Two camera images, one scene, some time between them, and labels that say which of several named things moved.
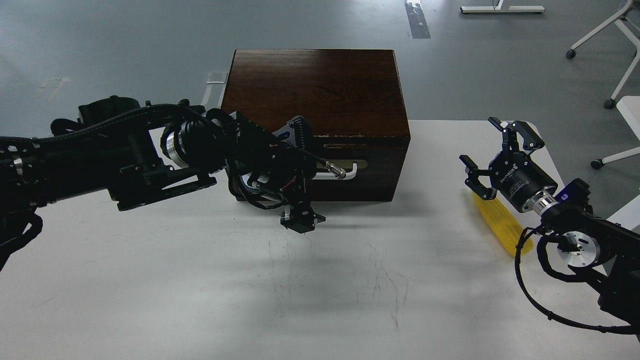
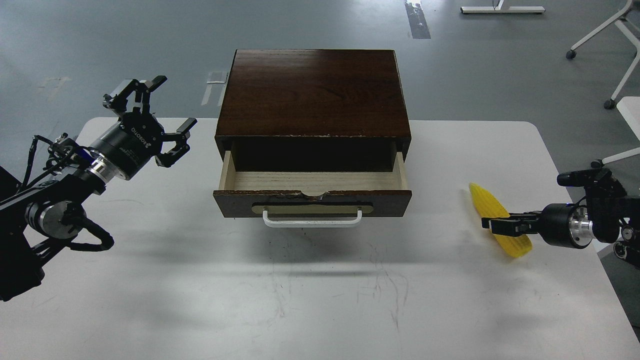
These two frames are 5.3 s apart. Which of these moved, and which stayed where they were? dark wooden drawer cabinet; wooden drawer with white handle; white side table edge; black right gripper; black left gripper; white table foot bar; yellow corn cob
Moved: wooden drawer with white handle; black left gripper; black right gripper
Stayed: white table foot bar; yellow corn cob; dark wooden drawer cabinet; white side table edge
